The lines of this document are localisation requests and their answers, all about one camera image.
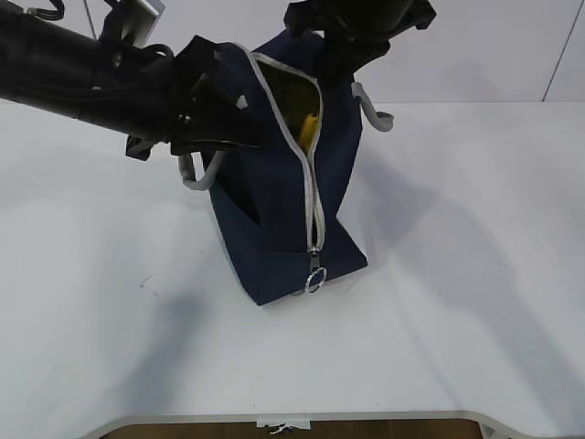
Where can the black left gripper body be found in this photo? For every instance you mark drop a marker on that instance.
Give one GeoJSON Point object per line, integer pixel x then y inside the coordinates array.
{"type": "Point", "coordinates": [195, 110]}

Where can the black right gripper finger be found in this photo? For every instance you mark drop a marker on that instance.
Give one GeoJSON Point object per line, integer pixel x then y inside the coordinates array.
{"type": "Point", "coordinates": [343, 55]}

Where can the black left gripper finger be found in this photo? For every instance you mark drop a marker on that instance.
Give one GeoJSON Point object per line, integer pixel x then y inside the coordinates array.
{"type": "Point", "coordinates": [245, 130]}

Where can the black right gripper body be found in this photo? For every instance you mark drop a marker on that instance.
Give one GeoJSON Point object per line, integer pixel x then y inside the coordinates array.
{"type": "Point", "coordinates": [363, 22]}

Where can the yellow banana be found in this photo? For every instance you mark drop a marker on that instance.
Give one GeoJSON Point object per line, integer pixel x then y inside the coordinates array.
{"type": "Point", "coordinates": [308, 131]}

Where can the navy blue lunch bag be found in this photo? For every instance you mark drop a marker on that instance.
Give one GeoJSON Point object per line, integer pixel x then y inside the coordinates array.
{"type": "Point", "coordinates": [277, 206]}

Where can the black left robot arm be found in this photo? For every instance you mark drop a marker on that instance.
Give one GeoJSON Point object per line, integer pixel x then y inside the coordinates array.
{"type": "Point", "coordinates": [113, 85]}

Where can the white tape on table edge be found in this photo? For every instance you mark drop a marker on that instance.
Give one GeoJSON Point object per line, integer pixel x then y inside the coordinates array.
{"type": "Point", "coordinates": [283, 423]}

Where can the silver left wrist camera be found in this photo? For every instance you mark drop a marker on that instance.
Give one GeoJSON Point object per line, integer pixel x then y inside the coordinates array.
{"type": "Point", "coordinates": [131, 21]}

